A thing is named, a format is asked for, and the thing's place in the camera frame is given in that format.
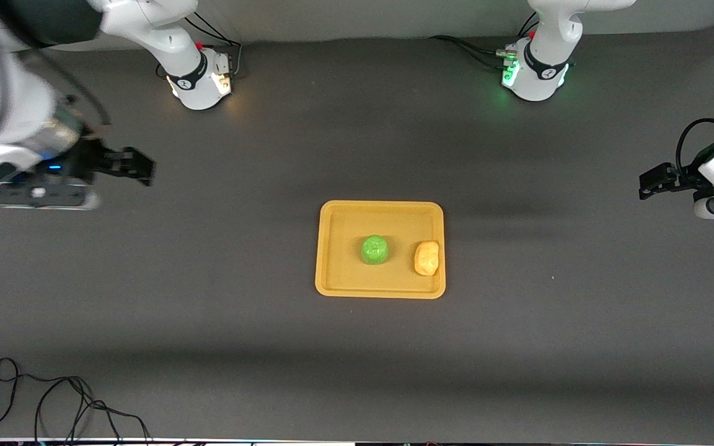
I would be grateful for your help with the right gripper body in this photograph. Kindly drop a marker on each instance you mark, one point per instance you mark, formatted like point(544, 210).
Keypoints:
point(92, 160)

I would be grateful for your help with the yellow potato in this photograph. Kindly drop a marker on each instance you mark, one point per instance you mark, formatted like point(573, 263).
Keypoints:
point(426, 258)

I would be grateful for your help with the green apple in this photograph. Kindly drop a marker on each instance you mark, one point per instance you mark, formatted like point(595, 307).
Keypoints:
point(375, 249)

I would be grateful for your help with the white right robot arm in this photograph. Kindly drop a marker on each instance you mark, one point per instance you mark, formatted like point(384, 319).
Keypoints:
point(165, 37)

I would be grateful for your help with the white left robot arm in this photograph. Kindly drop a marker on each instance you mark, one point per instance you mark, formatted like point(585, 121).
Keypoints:
point(543, 68)

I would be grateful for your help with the yellow plastic tray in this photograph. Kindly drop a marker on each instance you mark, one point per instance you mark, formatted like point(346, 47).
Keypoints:
point(344, 272)

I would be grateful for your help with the dark grey table mat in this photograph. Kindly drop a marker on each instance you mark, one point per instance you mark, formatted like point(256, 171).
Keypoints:
point(357, 359)

